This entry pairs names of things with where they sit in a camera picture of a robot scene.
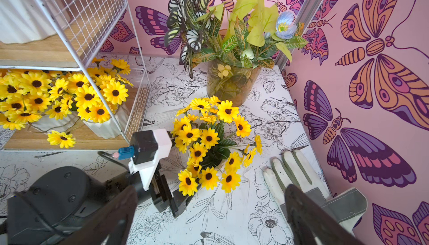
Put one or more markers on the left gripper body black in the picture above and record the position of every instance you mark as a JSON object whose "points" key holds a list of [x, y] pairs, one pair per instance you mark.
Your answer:
{"points": [[163, 198]]}

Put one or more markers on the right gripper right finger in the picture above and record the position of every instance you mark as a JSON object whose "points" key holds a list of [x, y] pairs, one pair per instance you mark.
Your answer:
{"points": [[317, 221]]}

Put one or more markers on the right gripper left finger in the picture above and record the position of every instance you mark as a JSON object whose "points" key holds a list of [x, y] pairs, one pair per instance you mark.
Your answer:
{"points": [[110, 224]]}

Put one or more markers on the sunflower pot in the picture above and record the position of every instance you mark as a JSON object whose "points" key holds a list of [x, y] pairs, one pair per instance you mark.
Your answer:
{"points": [[204, 132], [22, 21], [99, 96], [32, 96]]}

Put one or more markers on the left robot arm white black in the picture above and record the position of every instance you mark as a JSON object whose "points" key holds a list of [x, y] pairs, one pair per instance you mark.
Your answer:
{"points": [[61, 201]]}

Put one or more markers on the white grey gardening glove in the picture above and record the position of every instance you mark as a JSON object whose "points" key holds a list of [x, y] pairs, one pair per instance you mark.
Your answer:
{"points": [[301, 184]]}

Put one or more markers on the leafy plant in glass vase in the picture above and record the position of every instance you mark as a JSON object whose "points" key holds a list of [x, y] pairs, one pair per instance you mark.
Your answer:
{"points": [[235, 46]]}

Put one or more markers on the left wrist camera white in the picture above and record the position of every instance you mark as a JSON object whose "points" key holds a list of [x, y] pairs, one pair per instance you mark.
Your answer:
{"points": [[145, 151]]}

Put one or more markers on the white wire shelf rack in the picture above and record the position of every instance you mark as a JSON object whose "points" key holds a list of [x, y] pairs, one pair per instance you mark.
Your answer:
{"points": [[83, 28]]}

